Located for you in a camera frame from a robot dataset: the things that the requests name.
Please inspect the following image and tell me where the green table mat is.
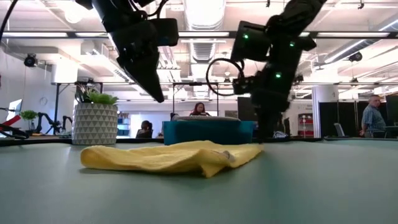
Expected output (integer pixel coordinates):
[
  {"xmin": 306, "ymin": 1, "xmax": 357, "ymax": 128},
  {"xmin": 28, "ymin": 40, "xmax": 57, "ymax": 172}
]
[{"xmin": 0, "ymin": 139, "xmax": 398, "ymax": 224}]

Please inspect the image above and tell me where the small green background plant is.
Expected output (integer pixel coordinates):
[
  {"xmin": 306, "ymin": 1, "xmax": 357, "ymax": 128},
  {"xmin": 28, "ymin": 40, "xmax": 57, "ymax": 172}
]
[{"xmin": 19, "ymin": 110, "xmax": 39, "ymax": 133}]

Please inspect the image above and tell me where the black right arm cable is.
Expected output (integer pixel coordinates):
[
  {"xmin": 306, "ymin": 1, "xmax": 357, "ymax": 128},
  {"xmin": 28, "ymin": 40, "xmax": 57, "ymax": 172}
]
[{"xmin": 205, "ymin": 57, "xmax": 245, "ymax": 97}]

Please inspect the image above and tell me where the yellow microfiber towel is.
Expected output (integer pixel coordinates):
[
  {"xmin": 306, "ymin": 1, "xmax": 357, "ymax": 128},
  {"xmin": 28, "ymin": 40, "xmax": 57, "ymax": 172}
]
[{"xmin": 80, "ymin": 139, "xmax": 265, "ymax": 179}]

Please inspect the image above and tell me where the red padded bar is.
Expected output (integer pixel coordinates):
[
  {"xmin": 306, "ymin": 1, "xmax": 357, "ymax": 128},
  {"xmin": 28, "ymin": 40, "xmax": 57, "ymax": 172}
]
[{"xmin": 0, "ymin": 114, "xmax": 22, "ymax": 127}]

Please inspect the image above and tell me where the small tilted monitor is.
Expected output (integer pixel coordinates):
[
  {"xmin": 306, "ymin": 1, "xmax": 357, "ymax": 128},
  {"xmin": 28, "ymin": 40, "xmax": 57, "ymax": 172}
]
[{"xmin": 7, "ymin": 99, "xmax": 24, "ymax": 121}]

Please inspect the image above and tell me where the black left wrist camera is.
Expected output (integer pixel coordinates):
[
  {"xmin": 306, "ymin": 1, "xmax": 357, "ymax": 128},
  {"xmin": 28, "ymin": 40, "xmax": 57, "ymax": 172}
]
[{"xmin": 150, "ymin": 17, "xmax": 180, "ymax": 48}]

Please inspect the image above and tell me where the red storage shelf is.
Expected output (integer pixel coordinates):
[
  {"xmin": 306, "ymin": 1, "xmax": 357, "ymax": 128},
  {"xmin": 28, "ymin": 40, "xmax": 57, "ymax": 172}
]
[{"xmin": 297, "ymin": 113, "xmax": 314, "ymax": 138}]

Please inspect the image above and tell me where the black background rig frame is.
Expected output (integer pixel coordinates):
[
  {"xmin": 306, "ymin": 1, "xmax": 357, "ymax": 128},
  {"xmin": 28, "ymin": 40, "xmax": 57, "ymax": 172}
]
[{"xmin": 172, "ymin": 82, "xmax": 220, "ymax": 118}]

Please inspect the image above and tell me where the succulent in triangle-patterned pot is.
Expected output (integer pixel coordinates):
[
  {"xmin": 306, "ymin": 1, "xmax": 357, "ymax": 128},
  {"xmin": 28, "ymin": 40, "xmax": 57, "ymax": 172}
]
[{"xmin": 71, "ymin": 83, "xmax": 119, "ymax": 146}]

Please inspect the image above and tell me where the grey office chair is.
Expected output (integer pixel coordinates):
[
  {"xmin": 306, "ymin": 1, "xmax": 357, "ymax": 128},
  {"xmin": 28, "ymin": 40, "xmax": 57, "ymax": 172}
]
[{"xmin": 333, "ymin": 122, "xmax": 346, "ymax": 138}]

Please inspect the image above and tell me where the black room partition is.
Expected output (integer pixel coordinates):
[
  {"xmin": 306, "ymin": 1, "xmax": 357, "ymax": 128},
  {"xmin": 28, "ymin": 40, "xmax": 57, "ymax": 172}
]
[{"xmin": 319, "ymin": 100, "xmax": 382, "ymax": 138}]

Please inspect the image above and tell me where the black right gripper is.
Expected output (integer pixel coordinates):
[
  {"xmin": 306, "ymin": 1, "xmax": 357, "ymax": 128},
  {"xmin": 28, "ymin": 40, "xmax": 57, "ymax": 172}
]
[{"xmin": 232, "ymin": 34, "xmax": 318, "ymax": 144}]

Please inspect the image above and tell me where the person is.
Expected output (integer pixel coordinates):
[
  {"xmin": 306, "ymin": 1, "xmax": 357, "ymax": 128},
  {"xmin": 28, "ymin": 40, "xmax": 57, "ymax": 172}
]
[
  {"xmin": 135, "ymin": 119, "xmax": 154, "ymax": 139},
  {"xmin": 359, "ymin": 94, "xmax": 387, "ymax": 139},
  {"xmin": 189, "ymin": 101, "xmax": 212, "ymax": 118}
]

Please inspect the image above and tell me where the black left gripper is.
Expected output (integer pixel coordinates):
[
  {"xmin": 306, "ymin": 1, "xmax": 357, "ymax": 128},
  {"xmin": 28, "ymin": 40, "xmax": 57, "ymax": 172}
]
[{"xmin": 108, "ymin": 19, "xmax": 165, "ymax": 103}]

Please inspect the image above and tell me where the blue plastic bin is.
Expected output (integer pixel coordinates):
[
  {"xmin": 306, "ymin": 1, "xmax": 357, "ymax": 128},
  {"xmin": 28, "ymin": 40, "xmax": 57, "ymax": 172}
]
[{"xmin": 162, "ymin": 119, "xmax": 256, "ymax": 146}]

